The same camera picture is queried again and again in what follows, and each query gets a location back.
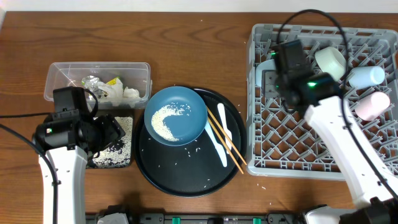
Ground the wooden chopstick left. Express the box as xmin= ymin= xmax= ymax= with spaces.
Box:
xmin=208 ymin=117 xmax=244 ymax=174

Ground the white plastic knife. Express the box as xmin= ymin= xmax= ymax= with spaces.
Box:
xmin=217 ymin=103 xmax=232 ymax=139

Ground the wooden chopstick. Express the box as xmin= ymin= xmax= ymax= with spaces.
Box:
xmin=207 ymin=107 xmax=247 ymax=166
xmin=208 ymin=117 xmax=244 ymax=174

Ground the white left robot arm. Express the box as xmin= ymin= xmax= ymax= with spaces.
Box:
xmin=1 ymin=86 xmax=125 ymax=223

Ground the wooden chopstick right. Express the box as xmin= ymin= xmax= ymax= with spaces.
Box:
xmin=207 ymin=107 xmax=247 ymax=166

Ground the black rectangular tray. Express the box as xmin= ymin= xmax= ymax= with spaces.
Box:
xmin=34 ymin=109 xmax=133 ymax=169

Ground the white rice pile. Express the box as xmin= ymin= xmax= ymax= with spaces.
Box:
xmin=151 ymin=103 xmax=192 ymax=142

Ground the mint green bowl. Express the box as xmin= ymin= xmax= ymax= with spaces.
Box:
xmin=315 ymin=47 xmax=346 ymax=82

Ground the black rail with green clips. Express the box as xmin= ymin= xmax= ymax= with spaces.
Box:
xmin=86 ymin=205 xmax=304 ymax=224

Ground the light blue cup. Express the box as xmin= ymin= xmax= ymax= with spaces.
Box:
xmin=348 ymin=66 xmax=386 ymax=90

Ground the light blue small plate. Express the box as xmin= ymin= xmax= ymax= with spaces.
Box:
xmin=255 ymin=59 xmax=276 ymax=87

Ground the clear plastic waste bin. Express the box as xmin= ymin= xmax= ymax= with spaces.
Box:
xmin=44 ymin=62 xmax=152 ymax=110

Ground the grey dishwasher rack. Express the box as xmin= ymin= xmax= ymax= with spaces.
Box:
xmin=246 ymin=24 xmax=397 ymax=180

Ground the round black tray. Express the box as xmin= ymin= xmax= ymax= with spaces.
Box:
xmin=133 ymin=88 xmax=247 ymax=197

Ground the light blue spoon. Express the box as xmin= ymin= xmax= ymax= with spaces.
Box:
xmin=205 ymin=122 xmax=228 ymax=167

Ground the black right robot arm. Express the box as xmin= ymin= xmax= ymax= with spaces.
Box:
xmin=273 ymin=37 xmax=397 ymax=223

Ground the dark blue bowl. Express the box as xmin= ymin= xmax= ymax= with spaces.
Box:
xmin=144 ymin=86 xmax=208 ymax=146

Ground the white tissue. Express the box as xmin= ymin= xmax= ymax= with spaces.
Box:
xmin=98 ymin=82 xmax=123 ymax=106
xmin=123 ymin=87 xmax=140 ymax=99

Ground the pink cup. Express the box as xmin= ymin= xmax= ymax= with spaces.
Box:
xmin=354 ymin=91 xmax=390 ymax=121

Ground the clear plastic wrapper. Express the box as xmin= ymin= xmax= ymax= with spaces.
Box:
xmin=81 ymin=75 xmax=103 ymax=96

